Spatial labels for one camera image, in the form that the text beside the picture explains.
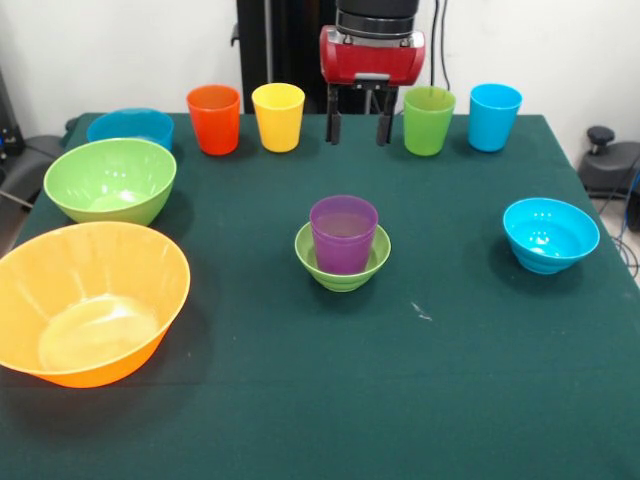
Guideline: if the dark green tablecloth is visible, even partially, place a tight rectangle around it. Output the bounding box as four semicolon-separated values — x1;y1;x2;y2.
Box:
0;112;640;480

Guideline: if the purple cup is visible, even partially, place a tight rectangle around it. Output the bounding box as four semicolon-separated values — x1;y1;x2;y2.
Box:
308;194;380;276

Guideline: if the red-orange cup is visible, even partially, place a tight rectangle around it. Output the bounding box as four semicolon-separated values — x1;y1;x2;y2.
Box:
186;84;242;156

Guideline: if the blue cup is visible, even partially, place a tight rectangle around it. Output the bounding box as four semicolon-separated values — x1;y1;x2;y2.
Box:
468;83;524;153

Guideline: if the small green bowl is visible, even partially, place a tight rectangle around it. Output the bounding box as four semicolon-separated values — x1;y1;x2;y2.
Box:
294;221;392;293

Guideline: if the yellow cup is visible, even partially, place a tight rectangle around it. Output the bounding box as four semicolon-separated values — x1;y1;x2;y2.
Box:
251;82;306;153

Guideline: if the blue cable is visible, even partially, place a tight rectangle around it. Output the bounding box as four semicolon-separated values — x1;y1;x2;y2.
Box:
622;169;640;281

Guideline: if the large orange bowl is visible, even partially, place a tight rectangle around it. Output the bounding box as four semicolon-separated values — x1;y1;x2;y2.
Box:
0;221;192;389

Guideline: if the grey floor base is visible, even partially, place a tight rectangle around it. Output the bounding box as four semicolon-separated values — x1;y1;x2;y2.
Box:
0;134;62;207

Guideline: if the large blue bowl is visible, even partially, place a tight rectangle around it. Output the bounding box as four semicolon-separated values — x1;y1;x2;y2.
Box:
86;107;175;151

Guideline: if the grey base with black knob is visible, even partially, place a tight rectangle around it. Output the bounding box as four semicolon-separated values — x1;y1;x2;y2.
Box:
579;125;640;201

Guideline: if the large green bowl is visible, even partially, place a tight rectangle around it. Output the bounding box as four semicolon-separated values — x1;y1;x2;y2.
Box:
43;137;178;227

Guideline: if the small cyan bowl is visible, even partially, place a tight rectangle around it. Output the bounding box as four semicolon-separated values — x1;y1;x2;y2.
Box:
502;197;601;275

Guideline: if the black hanging cable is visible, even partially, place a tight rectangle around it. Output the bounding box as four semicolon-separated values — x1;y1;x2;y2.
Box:
431;0;450;87

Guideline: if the green cup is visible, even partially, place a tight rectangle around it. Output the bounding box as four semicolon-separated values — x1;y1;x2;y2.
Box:
403;85;457;157

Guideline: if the black equipment box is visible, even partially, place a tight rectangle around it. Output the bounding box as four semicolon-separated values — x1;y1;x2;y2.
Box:
0;69;26;156

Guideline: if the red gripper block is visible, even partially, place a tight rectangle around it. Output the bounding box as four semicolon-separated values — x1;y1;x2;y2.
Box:
319;24;427;147

